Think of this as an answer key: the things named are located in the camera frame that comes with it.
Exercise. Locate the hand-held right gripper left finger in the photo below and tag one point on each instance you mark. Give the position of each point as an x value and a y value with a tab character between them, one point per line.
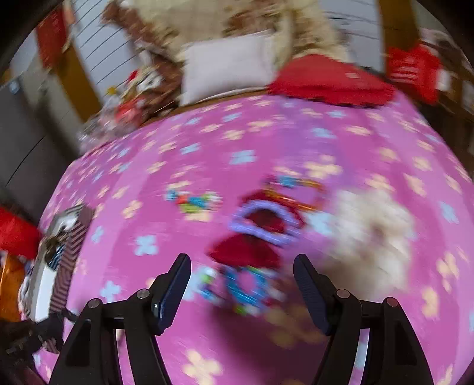
174	292

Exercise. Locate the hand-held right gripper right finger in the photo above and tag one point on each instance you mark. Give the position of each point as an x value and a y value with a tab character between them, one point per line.
311	292

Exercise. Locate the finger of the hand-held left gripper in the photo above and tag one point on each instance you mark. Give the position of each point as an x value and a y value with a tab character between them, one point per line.
52	331

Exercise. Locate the white box with striped rim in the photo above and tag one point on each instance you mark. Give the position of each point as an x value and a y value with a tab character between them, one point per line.
42	285

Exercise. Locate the red scrunchie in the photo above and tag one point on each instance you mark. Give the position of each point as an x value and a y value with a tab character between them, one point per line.
244	251

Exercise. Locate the cream fluffy scrunchie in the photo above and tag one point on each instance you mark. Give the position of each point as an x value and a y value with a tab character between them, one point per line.
370	233

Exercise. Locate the orange bag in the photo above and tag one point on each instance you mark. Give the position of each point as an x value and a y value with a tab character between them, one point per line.
9	288

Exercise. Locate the pink floral blanket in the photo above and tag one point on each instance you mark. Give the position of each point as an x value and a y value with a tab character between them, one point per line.
259	148

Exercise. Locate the grey cabinet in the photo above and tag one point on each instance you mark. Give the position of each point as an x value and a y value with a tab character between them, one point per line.
29	148

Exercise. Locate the pile of plastic packets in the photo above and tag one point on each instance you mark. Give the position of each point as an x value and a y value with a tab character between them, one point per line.
129	107

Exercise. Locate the red folded cloth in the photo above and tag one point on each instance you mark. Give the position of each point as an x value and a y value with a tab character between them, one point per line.
326	81

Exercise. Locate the white pillow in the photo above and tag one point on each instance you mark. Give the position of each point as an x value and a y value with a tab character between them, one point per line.
226	66

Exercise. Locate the red printed bag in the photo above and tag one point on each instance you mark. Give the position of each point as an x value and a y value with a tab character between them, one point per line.
411	70

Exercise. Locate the beige floral quilt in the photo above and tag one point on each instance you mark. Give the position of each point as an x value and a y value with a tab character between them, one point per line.
318	33

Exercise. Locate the red wall hanging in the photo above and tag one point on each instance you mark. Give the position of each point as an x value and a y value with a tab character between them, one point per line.
52	37

